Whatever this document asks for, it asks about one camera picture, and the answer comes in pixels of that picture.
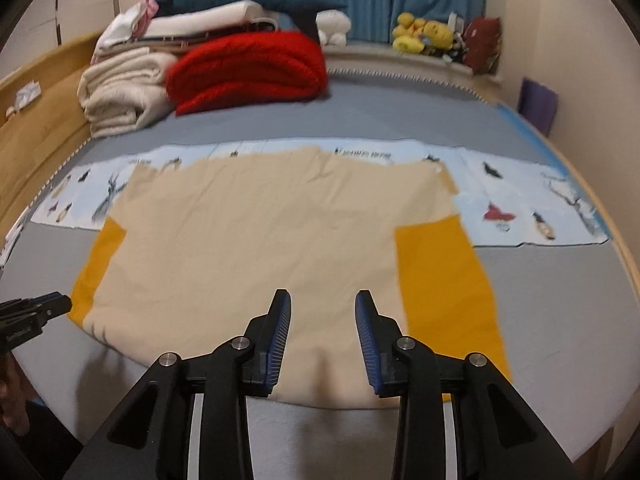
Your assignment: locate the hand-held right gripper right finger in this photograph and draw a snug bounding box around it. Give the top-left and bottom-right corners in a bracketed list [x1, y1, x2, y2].
[354, 289, 581, 480]

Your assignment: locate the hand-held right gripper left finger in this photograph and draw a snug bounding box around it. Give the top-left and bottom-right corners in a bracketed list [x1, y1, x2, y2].
[62, 288, 292, 480]

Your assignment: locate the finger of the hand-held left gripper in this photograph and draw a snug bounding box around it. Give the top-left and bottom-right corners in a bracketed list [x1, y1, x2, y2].
[0, 291, 72, 323]

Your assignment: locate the beige and yellow sweatshirt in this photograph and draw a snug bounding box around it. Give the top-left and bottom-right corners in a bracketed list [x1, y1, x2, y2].
[67, 146, 513, 411]

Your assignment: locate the person's left hand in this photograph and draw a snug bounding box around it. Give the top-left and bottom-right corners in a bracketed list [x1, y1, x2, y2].
[0, 355, 30, 428]

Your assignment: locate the person's dark clothing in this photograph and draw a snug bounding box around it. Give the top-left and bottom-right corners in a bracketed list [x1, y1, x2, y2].
[10, 395, 85, 480]

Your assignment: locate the grey bed mattress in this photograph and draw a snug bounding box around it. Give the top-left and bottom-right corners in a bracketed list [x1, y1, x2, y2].
[0, 67, 626, 480]

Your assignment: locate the white paper scrap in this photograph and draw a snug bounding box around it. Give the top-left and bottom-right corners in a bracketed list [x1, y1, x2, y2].
[6, 81, 42, 118]

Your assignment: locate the light blue printed sheet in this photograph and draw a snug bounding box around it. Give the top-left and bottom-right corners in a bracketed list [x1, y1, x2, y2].
[30, 137, 612, 248]

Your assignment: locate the cream folded blanket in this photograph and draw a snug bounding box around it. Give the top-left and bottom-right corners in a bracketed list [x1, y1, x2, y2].
[77, 47, 178, 137]

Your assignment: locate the red knitted blanket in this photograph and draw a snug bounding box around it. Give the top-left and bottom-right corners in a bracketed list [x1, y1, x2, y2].
[165, 30, 329, 117]

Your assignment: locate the purple rolled yoga mat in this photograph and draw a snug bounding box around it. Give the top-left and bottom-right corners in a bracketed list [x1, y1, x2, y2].
[517, 77, 559, 136]

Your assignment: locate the white wardrobe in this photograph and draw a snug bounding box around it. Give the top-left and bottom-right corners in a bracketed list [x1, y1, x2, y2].
[0, 0, 121, 58]

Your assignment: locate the pink cloth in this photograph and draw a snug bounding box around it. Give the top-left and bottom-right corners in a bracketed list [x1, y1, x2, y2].
[131, 0, 160, 36]

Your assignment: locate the yellow plush toy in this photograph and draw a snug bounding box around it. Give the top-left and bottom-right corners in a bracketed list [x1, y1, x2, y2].
[391, 11, 457, 55]

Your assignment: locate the white plush toy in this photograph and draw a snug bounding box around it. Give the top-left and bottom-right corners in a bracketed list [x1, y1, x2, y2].
[316, 10, 352, 46]

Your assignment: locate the dark red patterned cushion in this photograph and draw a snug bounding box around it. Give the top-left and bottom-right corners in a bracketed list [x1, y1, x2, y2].
[462, 16, 502, 75]

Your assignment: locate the wooden bed frame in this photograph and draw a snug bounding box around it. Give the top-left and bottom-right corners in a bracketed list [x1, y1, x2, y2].
[0, 30, 640, 466]

